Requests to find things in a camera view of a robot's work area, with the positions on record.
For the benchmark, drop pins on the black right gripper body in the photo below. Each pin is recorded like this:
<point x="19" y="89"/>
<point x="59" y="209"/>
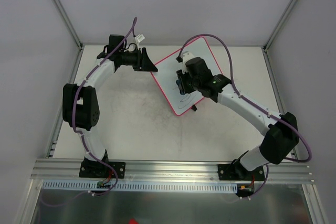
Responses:
<point x="181" y="82"/>

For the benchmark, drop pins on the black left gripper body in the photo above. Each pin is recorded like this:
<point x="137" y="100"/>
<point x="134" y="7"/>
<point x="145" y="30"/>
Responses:
<point x="141" y="59"/>

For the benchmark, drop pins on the pink framed whiteboard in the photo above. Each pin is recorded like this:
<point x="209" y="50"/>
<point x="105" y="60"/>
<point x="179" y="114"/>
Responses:
<point x="170" y="74"/>

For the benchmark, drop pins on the blue whiteboard eraser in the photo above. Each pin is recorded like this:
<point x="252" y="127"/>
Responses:
<point x="180" y="87"/>

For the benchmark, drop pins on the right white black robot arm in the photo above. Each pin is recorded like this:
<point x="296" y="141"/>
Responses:
<point x="277" y="129"/>

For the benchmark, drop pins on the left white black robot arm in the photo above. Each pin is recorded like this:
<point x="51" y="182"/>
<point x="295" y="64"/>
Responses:
<point x="80" y="107"/>

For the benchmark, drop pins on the red object at bottom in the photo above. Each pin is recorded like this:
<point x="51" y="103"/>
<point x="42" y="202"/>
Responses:
<point x="133" y="221"/>

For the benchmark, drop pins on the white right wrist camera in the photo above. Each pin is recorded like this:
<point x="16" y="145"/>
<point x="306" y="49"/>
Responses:
<point x="186" y="56"/>

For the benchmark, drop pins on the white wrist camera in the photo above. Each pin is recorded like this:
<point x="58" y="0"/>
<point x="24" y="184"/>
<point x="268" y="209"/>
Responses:
<point x="186" y="56"/>
<point x="139" y="38"/>

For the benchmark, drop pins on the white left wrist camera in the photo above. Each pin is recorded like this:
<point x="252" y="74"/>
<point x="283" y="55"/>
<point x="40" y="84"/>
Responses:
<point x="139" y="38"/>

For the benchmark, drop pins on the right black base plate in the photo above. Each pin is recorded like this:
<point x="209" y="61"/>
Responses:
<point x="226" y="172"/>

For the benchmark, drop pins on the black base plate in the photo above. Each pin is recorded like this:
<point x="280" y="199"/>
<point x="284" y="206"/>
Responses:
<point x="94" y="169"/>
<point x="226" y="172"/>

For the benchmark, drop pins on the aluminium frame post left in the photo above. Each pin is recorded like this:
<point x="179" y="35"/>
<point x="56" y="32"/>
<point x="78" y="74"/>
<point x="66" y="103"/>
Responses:
<point x="68" y="24"/>

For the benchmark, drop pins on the aluminium frame post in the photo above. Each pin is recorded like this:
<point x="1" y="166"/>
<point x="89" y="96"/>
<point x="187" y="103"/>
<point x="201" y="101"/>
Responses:
<point x="280" y="23"/>
<point x="68" y="24"/>

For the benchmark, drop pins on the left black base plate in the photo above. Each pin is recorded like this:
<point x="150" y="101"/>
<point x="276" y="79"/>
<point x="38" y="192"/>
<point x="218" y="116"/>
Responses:
<point x="94" y="169"/>

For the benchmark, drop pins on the slotted white cable duct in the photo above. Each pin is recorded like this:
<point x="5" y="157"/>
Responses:
<point x="94" y="185"/>

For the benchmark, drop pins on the aluminium mounting rail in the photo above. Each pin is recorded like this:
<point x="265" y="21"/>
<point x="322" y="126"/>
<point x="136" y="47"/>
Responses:
<point x="175" y="171"/>

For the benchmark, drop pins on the aluminium frame post right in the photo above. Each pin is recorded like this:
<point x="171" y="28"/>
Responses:
<point x="280" y="23"/>

